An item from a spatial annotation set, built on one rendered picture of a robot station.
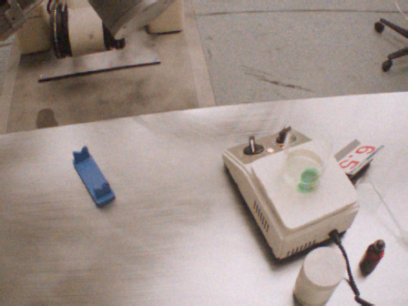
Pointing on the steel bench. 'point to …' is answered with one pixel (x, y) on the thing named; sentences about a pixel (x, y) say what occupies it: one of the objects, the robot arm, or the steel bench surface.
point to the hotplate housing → (241, 175)
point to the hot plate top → (270, 177)
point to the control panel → (260, 152)
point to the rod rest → (93, 177)
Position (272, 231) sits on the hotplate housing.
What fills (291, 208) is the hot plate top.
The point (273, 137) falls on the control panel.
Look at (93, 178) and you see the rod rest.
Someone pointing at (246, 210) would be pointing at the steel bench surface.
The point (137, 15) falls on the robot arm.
